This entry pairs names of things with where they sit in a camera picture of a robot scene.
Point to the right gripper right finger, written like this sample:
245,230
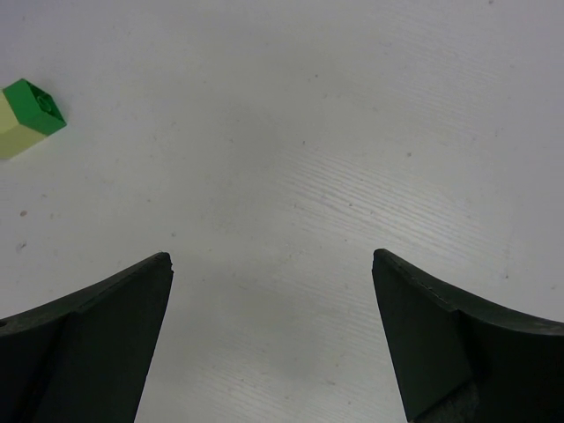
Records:
460,358

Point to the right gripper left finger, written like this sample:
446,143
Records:
85,356

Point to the pale yellow green lego stack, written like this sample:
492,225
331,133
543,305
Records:
28,115

